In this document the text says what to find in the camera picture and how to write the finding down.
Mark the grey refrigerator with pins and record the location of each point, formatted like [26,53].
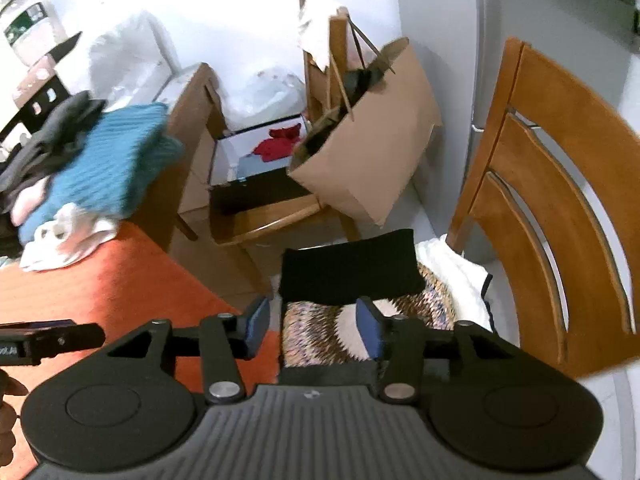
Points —
[550,10]

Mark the white container with green label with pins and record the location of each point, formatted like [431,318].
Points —
[27,25]

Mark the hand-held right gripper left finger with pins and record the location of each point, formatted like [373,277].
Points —
[257,322]

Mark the dark cloth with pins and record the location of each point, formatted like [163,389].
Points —
[362,85]

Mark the white garment with dark trim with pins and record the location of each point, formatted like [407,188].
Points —
[460,275]

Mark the white draped cloth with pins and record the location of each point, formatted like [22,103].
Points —
[315,30]

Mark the clear plastic bag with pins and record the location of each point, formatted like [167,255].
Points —
[265,95]

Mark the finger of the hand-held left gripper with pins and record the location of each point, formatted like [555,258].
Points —
[75,337]

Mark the red garment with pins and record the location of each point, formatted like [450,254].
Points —
[275,145]

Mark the white open box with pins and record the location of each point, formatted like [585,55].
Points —
[235,150]

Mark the multicolour patterned sweater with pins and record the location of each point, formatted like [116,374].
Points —
[315,325]

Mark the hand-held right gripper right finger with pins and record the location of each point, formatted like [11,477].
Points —
[369,327]

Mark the grey clothes pile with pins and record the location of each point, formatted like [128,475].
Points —
[50,135]

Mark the small cardboard box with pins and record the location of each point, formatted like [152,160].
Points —
[37,77]

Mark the person's left hand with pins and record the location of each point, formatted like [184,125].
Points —
[10,385]

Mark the teal knit sweater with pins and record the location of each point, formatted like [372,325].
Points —
[110,160]

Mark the black garment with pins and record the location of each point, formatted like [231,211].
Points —
[350,270]

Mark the orange waffle tablecloth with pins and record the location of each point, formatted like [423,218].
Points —
[125,280]

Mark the pink cloth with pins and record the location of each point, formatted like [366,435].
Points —
[27,205]

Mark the white plastic bag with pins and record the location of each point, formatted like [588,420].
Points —
[130,55]

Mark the brown paper bag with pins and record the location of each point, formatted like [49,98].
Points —
[380,150]

